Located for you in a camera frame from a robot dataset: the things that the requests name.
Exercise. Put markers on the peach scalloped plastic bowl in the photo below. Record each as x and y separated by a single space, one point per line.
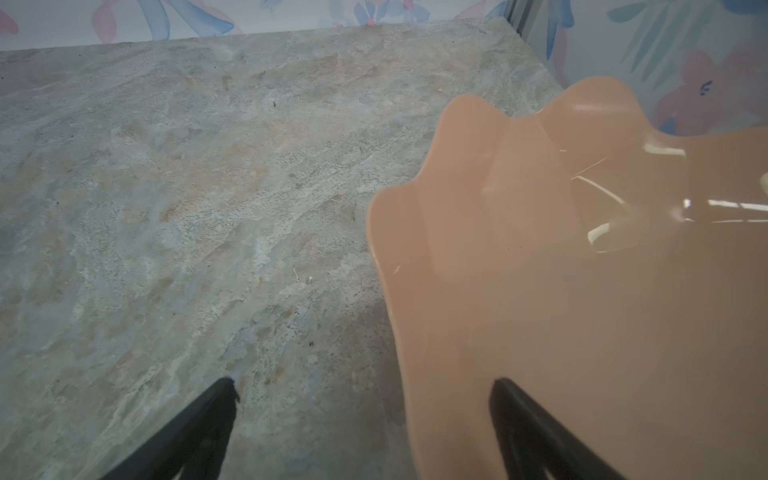
615 273

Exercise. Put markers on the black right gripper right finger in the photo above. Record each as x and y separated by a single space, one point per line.
534 445

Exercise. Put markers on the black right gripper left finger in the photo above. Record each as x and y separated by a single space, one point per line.
192 445

